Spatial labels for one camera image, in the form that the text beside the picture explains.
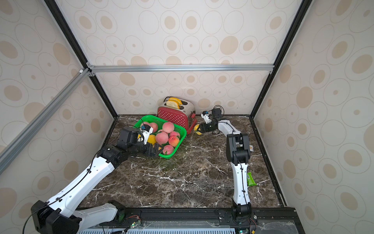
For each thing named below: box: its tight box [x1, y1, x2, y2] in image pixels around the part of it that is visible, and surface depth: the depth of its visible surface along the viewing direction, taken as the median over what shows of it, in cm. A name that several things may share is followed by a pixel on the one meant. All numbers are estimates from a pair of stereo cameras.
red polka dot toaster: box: [156, 96, 198, 135], surface depth 102 cm
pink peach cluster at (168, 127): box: [162, 121, 175, 134], surface depth 99 cm
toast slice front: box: [166, 99, 180, 110], surface depth 102 cm
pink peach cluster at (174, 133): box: [169, 131, 181, 138], surface depth 102 cm
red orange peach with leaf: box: [168, 135, 180, 148], surface depth 96 cm
